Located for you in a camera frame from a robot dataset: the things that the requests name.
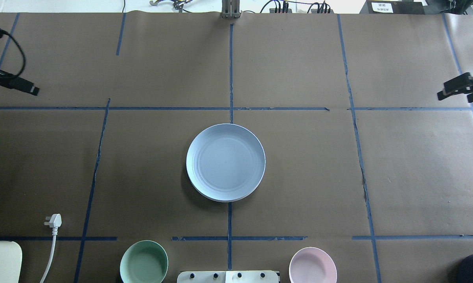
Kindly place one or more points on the cream toaster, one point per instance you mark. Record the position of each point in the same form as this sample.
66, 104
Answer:
10, 261

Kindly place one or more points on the blue plate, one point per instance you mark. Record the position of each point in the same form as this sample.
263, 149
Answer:
225, 162

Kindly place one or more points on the black box with label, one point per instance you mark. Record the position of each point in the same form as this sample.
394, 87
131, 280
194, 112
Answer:
392, 7

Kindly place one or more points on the pink bowl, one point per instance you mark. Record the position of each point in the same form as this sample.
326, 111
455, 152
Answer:
312, 265

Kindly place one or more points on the aluminium frame post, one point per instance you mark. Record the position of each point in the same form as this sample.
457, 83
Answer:
230, 9

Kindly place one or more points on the green bowl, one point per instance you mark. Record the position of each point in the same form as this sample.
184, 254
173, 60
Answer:
144, 262

